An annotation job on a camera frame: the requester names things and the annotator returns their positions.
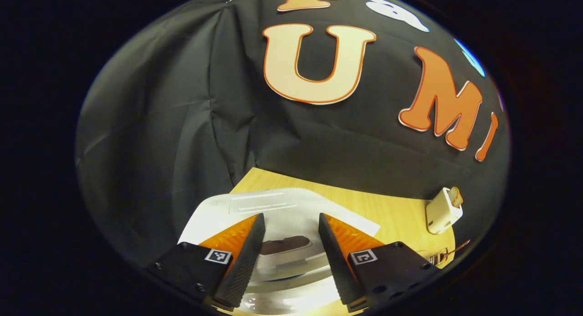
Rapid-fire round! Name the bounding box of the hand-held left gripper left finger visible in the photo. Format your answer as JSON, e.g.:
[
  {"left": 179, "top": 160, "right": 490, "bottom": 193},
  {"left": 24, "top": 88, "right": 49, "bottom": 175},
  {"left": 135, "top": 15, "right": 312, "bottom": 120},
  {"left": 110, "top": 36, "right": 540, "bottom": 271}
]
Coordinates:
[{"left": 146, "top": 213, "right": 266, "bottom": 310}]

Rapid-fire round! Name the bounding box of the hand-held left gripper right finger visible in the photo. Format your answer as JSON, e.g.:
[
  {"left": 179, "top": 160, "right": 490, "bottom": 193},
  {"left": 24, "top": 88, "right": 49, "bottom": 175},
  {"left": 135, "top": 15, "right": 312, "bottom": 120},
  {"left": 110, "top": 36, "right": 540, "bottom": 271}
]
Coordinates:
[{"left": 318, "top": 213, "right": 440, "bottom": 313}]

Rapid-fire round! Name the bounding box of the white rice cooker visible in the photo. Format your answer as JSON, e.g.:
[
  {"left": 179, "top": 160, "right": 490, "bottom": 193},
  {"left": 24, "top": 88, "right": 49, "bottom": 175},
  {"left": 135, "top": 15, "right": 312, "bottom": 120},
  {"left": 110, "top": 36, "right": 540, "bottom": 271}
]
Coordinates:
[{"left": 178, "top": 187, "right": 381, "bottom": 316}]

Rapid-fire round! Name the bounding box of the metal wire chopstick holder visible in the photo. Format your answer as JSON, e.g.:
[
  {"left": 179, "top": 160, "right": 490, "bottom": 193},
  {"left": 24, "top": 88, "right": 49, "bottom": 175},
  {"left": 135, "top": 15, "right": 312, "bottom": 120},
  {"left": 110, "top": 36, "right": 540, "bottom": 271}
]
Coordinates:
[{"left": 424, "top": 248, "right": 451, "bottom": 267}]

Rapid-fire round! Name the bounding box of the brown wooden spoon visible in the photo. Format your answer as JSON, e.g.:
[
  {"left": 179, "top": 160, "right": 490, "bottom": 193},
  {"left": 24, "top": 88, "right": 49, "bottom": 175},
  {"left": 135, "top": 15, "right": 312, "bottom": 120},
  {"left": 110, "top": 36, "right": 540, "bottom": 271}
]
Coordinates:
[{"left": 430, "top": 240, "right": 470, "bottom": 264}]

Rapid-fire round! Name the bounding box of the white toaster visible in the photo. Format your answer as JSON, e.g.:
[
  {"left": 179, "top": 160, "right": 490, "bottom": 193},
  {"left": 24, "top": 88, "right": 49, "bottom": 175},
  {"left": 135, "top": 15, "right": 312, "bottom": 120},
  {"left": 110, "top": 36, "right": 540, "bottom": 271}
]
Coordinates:
[{"left": 426, "top": 187, "right": 464, "bottom": 234}]

